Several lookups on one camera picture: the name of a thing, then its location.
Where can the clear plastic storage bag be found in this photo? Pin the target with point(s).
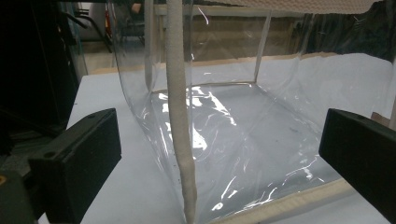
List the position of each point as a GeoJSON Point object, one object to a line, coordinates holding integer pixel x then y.
{"type": "Point", "coordinates": [236, 124]}

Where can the dark curtain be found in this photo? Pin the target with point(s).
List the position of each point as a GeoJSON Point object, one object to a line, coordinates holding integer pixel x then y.
{"type": "Point", "coordinates": [348, 31]}

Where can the black metal stand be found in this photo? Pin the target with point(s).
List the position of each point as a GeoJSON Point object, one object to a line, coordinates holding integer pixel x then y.
{"type": "Point", "coordinates": [90, 23]}

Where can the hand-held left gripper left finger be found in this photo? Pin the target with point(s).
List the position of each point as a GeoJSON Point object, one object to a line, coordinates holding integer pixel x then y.
{"type": "Point", "coordinates": [77, 155]}

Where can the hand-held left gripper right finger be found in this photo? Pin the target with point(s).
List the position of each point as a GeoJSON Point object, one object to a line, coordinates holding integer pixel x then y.
{"type": "Point", "coordinates": [364, 149]}

